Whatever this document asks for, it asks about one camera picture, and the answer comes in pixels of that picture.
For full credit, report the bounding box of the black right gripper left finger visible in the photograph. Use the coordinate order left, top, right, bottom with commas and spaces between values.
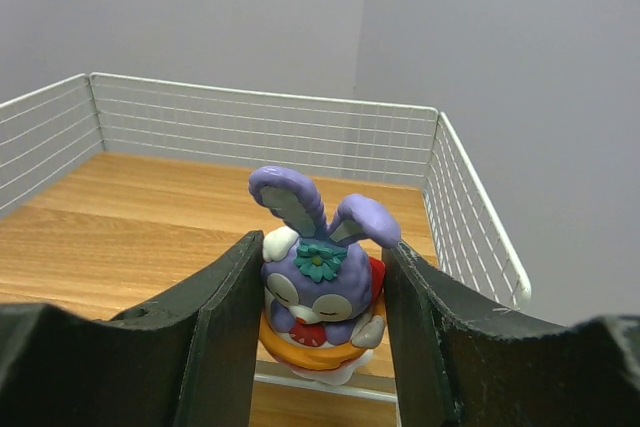
1, 231, 263, 426

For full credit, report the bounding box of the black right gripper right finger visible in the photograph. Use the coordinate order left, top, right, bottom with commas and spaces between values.
383, 243, 639, 426

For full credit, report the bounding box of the bunny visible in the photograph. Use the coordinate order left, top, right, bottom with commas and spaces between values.
248, 166, 401, 386

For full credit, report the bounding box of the white wire wooden shelf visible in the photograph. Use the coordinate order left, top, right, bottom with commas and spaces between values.
0, 71, 532, 427

